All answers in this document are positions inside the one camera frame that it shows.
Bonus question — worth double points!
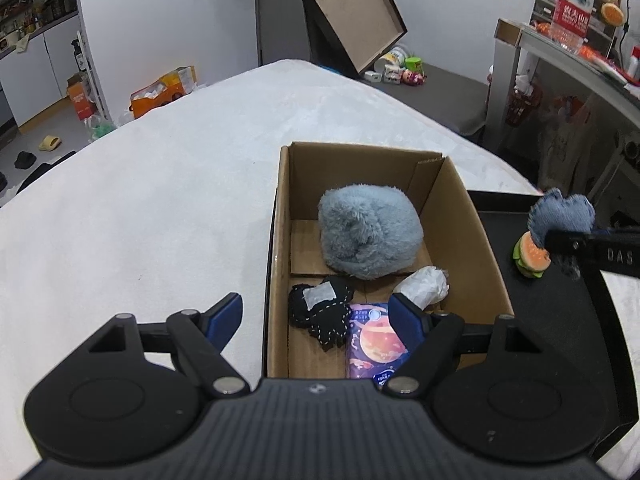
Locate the orange paper bag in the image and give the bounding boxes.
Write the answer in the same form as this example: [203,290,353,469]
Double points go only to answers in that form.
[129,65,198,119]

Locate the black tray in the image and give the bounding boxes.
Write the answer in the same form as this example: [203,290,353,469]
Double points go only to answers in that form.
[265,191,638,478]

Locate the grey-blue fuzzy cloth piece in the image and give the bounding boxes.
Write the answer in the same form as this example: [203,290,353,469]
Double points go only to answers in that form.
[528,188,596,248]

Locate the white soft packet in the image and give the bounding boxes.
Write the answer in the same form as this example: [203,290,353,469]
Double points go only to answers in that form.
[393,266,449,310]

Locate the yellow slipper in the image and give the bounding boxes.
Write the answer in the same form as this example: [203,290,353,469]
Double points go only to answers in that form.
[38,136,62,153]

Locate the black slipper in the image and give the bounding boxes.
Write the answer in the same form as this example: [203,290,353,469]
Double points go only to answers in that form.
[14,151,37,170]

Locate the brown cardboard box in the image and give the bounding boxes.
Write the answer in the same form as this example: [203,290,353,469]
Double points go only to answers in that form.
[264,142,512,378]

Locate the black stitched soft pouch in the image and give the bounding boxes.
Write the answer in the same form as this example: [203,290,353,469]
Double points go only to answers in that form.
[288,275,354,351]

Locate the large brown framed board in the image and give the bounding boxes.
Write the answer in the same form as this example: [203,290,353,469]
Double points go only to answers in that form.
[302,0,407,77]

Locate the green toy cup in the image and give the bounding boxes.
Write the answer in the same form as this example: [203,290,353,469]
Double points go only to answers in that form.
[405,56,423,74]

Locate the black curved desk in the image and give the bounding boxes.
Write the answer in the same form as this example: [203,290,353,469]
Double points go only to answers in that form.
[487,18,639,131]

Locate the white round tin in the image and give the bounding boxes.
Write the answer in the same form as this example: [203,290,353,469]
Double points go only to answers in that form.
[373,44,410,74]

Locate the orange cardboard box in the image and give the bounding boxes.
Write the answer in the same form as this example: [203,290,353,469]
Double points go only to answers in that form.
[67,73,96,122]

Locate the blue tissue packet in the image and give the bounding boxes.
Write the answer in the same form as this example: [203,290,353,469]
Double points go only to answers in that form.
[346,304,409,387]

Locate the grey bench cushion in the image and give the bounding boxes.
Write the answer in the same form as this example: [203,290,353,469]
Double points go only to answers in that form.
[363,64,488,136]

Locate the orange hamburger plush toy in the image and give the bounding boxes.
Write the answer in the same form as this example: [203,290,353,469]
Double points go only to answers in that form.
[512,231,551,278]

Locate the grey fluffy plush toy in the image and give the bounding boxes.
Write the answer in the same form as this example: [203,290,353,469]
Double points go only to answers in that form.
[318,184,423,281]

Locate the clear plastic water bottle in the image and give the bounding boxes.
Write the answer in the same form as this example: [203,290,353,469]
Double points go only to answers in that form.
[549,0,594,54]

